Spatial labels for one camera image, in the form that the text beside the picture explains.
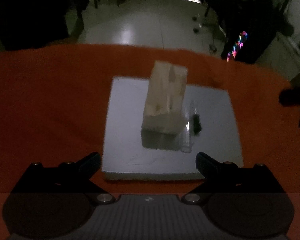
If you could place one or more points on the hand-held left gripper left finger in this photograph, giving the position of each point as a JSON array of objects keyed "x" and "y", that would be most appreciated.
[{"x": 90, "y": 162}]

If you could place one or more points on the white foam board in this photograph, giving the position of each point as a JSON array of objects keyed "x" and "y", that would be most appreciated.
[{"x": 215, "y": 132}]

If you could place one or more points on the black office chair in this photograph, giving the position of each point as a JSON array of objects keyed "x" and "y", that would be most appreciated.
[{"x": 208, "y": 8}]

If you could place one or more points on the computer tower with coloured lights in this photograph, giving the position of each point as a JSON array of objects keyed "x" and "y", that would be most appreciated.
[{"x": 255, "y": 45}]

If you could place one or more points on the orange cloth covered desktop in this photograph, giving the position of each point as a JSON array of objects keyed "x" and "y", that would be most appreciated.
[{"x": 52, "y": 105}]

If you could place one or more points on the small black object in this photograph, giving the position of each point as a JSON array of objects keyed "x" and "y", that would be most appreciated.
[{"x": 195, "y": 124}]

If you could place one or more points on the dark tall cabinet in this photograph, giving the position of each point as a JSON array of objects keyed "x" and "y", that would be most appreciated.
[{"x": 27, "y": 12}]

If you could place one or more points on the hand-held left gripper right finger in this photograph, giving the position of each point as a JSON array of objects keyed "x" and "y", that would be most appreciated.
[{"x": 205, "y": 163}]

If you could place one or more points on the clear plastic tube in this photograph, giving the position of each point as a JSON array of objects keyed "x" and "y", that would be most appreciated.
[{"x": 187, "y": 145}]

